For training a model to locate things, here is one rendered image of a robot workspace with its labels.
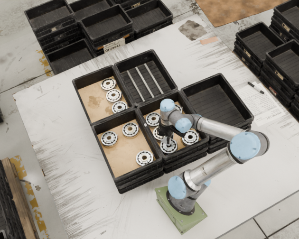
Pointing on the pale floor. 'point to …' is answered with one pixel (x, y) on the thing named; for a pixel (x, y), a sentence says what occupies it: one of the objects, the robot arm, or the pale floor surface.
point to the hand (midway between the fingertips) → (171, 142)
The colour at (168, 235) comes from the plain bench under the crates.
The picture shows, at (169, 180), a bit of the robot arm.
